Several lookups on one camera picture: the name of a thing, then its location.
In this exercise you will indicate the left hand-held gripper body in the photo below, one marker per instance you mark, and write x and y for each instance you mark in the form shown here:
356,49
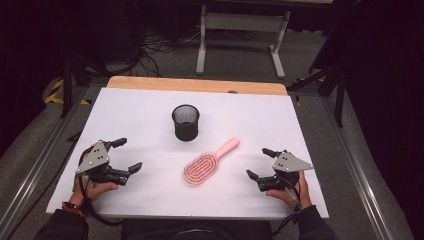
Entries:
94,159

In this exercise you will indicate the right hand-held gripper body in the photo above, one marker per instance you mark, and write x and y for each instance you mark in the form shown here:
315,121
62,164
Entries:
289,163

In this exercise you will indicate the person's left hand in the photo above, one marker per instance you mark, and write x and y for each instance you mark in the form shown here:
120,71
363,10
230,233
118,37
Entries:
96,190

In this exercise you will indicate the person's right hand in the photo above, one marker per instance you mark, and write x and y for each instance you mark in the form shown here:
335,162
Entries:
289,197

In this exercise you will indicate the white table cover sheet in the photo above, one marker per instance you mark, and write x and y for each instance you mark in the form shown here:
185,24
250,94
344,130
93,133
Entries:
156,196

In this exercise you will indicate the pink hairbrush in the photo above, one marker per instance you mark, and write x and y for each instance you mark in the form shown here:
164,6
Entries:
209,162

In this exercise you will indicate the black mesh pen cup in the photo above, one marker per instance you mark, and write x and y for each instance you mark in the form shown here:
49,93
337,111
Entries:
185,122

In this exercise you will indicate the black metal stand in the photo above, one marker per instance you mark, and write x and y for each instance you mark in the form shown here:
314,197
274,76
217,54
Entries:
68,86
335,83

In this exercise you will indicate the yellow black hazard tape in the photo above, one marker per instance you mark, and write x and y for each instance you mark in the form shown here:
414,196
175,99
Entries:
55,93

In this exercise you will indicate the wooden table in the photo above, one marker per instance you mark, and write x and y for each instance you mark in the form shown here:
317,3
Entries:
186,85

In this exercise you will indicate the aluminium floor rail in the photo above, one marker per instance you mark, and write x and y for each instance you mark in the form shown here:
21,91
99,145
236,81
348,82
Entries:
36,166
358,173

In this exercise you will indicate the white metal desk frame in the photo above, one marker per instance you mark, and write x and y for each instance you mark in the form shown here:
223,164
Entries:
241,23

